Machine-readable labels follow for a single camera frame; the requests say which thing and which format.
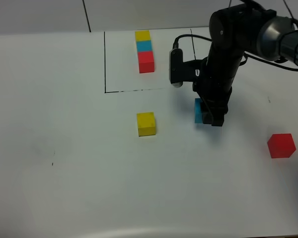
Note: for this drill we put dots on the blue template block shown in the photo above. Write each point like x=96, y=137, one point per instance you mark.
x=144, y=46

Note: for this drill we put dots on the yellow template block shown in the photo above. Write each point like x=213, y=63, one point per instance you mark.
x=142, y=36

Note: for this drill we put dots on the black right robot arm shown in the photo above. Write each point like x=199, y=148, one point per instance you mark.
x=247, y=27

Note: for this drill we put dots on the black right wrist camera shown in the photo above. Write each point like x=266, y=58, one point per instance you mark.
x=180, y=71

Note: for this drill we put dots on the red template block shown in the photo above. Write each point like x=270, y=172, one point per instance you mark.
x=146, y=62

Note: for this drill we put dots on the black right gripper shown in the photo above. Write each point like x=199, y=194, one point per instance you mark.
x=215, y=81

